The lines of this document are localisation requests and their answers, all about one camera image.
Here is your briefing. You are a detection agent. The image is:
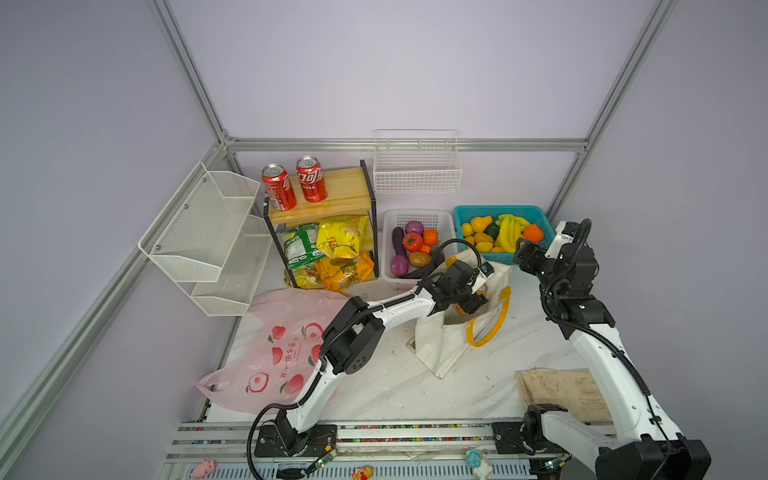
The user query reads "white canvas tote bag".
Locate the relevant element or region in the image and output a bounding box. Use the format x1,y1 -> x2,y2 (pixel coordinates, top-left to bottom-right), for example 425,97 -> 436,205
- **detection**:
407,262 -> 511,379

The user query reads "red cola can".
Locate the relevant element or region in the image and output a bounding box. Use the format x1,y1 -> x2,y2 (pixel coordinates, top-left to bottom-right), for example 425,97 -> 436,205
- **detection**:
262,163 -> 297,211
296,156 -> 328,203

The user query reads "pink plastic grocery bag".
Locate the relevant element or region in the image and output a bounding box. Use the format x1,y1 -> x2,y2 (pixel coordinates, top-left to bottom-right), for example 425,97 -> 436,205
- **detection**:
196,288 -> 348,414

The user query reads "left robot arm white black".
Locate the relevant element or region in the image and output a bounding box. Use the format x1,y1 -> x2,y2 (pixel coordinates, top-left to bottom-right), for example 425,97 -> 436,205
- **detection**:
246,239 -> 502,479

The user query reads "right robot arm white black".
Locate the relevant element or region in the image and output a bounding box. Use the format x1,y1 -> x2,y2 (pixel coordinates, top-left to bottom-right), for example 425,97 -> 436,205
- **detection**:
514,219 -> 712,479

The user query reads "brown potato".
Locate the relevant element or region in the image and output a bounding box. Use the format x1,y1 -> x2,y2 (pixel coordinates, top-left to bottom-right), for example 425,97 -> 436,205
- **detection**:
408,251 -> 432,269

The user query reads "small orange vegetable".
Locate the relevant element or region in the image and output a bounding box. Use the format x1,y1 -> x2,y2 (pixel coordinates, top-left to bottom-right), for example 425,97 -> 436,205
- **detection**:
422,229 -> 439,247

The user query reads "purple onion bottom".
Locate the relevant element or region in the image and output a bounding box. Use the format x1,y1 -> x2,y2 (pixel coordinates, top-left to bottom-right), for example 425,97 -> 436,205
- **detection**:
390,255 -> 410,278

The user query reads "purple onion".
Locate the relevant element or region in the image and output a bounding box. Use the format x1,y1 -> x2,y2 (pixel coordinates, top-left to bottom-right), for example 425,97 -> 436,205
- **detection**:
390,255 -> 410,278
404,220 -> 425,235

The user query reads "orange fruit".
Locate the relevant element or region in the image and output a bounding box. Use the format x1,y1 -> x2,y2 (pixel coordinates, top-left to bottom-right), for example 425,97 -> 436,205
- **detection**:
522,224 -> 545,243

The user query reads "red tomato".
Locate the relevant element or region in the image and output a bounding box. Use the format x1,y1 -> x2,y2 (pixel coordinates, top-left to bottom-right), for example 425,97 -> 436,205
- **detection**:
402,232 -> 424,252

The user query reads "white plastic vegetable basket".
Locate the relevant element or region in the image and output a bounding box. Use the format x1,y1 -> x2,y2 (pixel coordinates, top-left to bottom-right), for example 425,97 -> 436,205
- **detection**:
379,209 -> 456,290

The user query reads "yellow pear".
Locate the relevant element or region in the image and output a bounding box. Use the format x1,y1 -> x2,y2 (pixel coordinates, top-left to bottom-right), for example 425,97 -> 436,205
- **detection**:
470,216 -> 493,233

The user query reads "teal plastic fruit basket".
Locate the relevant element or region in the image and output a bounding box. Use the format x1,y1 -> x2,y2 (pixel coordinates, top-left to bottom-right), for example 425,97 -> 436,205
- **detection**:
454,205 -> 555,249

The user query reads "purple onion top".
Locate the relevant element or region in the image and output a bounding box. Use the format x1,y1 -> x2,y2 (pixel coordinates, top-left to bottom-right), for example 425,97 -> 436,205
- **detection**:
404,220 -> 425,235

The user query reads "dark eggplant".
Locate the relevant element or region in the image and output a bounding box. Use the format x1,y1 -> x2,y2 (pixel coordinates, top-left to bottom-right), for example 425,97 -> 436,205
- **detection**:
392,227 -> 407,257

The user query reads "banana bunch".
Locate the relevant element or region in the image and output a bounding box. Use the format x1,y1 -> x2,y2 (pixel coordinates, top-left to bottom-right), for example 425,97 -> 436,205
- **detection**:
496,214 -> 530,253

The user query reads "beige folded cloth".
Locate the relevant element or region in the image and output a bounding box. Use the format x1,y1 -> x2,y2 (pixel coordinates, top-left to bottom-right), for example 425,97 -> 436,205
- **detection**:
515,368 -> 612,424

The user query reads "orange snack bag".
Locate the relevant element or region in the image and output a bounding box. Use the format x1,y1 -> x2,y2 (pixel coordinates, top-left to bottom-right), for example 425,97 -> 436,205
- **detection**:
315,252 -> 374,292

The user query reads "yellow chips bag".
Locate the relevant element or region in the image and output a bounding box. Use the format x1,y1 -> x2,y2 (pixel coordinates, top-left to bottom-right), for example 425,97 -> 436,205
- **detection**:
316,215 -> 369,259

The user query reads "wooden two-tier shelf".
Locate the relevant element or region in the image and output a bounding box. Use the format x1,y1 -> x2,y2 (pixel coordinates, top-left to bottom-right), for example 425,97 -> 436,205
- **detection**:
260,160 -> 380,288

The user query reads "green snack bag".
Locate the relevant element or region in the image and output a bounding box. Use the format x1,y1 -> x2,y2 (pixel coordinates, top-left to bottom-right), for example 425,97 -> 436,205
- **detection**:
281,223 -> 326,270

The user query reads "blue white toy figure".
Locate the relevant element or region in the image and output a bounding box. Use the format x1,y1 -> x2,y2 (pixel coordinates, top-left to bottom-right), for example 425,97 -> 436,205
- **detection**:
465,450 -> 493,480

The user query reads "orange bear toy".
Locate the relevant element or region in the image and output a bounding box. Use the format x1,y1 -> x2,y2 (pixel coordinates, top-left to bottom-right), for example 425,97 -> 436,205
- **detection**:
351,466 -> 374,480

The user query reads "pink pig toy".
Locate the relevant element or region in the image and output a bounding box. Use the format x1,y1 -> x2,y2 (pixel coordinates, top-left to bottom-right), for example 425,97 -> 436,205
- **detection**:
189,459 -> 217,480

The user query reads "white wire wall basket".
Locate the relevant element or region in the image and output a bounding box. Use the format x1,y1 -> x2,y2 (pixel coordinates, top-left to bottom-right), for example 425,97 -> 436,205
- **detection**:
373,129 -> 463,194

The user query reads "white mesh wall rack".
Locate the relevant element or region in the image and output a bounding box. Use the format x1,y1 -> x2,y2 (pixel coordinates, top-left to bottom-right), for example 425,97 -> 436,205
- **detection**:
138,163 -> 272,317

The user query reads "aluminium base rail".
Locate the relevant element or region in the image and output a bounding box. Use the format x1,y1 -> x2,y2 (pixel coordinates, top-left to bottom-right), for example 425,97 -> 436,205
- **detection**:
159,418 -> 575,479

